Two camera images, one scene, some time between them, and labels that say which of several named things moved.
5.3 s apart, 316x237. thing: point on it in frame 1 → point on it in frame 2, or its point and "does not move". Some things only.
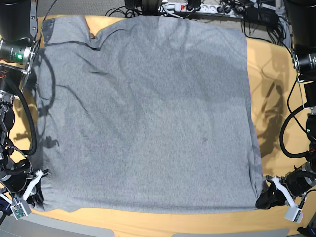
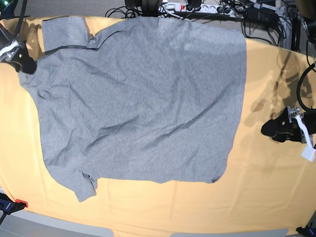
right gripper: [295, 184] → [281, 124]
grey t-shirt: [150, 114] does not move
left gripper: [24, 183] → [8, 56]
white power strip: [194, 8] does not move
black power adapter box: [253, 14] does not move
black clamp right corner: [308, 231] does not move
